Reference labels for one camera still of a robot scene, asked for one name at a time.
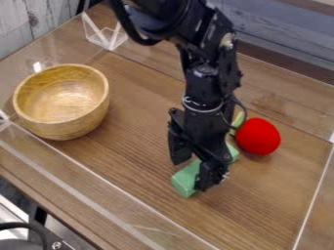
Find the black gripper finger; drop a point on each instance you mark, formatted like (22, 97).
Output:
(179, 149)
(213, 173)

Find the brown wooden bowl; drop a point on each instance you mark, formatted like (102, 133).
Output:
(62, 102)

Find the green rectangular block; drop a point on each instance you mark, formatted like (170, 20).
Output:
(183, 179)

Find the clear acrylic tray wall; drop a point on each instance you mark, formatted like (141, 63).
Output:
(111, 219)

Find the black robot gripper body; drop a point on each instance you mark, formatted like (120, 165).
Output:
(202, 125)

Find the black metal table frame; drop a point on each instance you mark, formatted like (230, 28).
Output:
(50, 240)

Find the clear acrylic corner bracket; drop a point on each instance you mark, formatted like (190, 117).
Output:
(106, 37)

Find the red plush tomato toy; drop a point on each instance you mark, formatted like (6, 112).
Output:
(255, 134)

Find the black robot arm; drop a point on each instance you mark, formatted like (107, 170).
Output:
(199, 30)

